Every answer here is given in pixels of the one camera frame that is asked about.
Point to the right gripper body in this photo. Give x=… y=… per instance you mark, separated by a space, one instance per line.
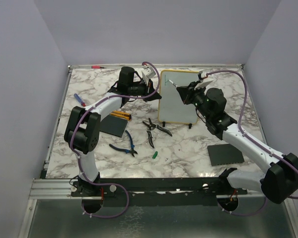
x=193 y=96

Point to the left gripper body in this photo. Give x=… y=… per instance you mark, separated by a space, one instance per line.
x=144 y=90

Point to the yellow framed whiteboard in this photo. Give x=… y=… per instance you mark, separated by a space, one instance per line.
x=170 y=108

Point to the green marker cap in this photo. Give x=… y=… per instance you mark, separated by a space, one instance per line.
x=155 y=155

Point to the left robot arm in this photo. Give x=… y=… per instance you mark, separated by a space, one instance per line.
x=83 y=128

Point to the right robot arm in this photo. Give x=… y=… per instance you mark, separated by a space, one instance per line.
x=278 y=178

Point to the yellow utility knife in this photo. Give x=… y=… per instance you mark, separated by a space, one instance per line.
x=122 y=115

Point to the left black pad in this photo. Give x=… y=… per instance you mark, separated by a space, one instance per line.
x=113 y=126

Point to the black pad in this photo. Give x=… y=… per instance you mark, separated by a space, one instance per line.
x=113 y=126
x=224 y=154

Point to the blue red screwdriver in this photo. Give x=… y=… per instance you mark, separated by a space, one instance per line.
x=79 y=100

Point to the right black pad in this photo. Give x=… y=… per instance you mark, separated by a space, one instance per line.
x=224 y=154

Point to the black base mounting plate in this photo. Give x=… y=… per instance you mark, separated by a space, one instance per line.
x=118 y=192

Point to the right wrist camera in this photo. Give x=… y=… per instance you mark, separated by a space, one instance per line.
x=204 y=81

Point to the red marker on rail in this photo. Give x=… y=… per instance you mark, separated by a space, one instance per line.
x=97 y=67

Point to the blue handled cutting pliers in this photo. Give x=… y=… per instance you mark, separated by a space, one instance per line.
x=128 y=148

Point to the aluminium frame rail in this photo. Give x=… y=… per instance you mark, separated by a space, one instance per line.
x=50 y=189

